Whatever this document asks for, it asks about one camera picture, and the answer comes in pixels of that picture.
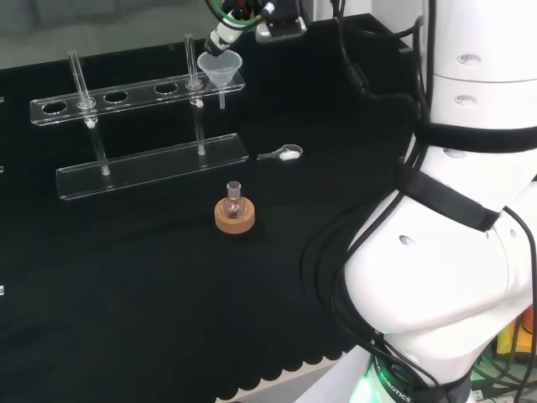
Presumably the translucent plastic funnel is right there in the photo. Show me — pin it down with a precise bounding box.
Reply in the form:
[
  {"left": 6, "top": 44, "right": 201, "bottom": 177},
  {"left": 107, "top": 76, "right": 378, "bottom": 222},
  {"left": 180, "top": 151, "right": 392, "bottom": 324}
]
[{"left": 196, "top": 50, "right": 244, "bottom": 111}]

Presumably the small round-bottom glass flask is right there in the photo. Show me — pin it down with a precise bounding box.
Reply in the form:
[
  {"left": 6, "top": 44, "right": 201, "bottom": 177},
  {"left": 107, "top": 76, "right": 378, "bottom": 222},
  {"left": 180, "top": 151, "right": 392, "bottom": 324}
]
[{"left": 222, "top": 181, "right": 246, "bottom": 220}]

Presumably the black cloth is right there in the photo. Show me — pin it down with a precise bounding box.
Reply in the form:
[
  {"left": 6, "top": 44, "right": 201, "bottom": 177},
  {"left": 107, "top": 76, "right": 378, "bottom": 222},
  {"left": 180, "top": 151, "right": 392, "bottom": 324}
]
[{"left": 0, "top": 12, "right": 425, "bottom": 403}]

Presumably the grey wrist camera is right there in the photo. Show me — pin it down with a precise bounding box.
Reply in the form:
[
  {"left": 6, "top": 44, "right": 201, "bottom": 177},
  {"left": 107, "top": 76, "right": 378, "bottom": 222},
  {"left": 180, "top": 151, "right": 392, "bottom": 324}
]
[{"left": 254, "top": 0, "right": 310, "bottom": 44}]

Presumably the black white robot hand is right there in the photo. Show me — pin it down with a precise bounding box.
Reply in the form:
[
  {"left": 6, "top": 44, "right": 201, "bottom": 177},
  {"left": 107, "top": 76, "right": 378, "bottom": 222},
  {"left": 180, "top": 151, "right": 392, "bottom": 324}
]
[{"left": 204, "top": 0, "right": 278, "bottom": 58}]

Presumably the black cable with connector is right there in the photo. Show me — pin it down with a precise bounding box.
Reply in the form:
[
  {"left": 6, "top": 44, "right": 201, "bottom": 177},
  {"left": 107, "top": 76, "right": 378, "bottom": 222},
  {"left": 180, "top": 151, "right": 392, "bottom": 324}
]
[{"left": 329, "top": 0, "right": 425, "bottom": 127}]

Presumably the green cable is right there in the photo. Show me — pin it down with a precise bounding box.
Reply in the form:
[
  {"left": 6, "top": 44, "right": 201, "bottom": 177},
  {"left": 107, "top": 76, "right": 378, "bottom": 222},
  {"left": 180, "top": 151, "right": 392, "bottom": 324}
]
[{"left": 204, "top": 0, "right": 269, "bottom": 27}]

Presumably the cork ring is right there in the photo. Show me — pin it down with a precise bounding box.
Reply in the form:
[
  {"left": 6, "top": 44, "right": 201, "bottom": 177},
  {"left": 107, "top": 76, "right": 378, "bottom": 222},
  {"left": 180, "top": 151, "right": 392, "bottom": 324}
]
[{"left": 214, "top": 196, "right": 257, "bottom": 233}]

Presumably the glass weighing funnel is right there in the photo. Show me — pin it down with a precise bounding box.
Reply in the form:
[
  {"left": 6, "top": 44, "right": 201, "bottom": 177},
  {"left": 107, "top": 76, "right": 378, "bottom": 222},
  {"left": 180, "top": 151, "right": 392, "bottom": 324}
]
[{"left": 256, "top": 144, "right": 304, "bottom": 163}]

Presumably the clear acrylic funnel stand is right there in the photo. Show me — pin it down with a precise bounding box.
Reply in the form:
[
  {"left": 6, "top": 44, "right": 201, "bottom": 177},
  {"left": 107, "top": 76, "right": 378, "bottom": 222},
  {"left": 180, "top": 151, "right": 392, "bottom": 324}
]
[{"left": 29, "top": 34, "right": 250, "bottom": 202}]

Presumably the yellow stop button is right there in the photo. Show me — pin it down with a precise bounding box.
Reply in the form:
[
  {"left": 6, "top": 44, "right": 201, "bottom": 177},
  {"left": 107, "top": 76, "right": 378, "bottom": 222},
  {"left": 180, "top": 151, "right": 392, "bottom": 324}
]
[{"left": 497, "top": 310, "right": 537, "bottom": 363}]

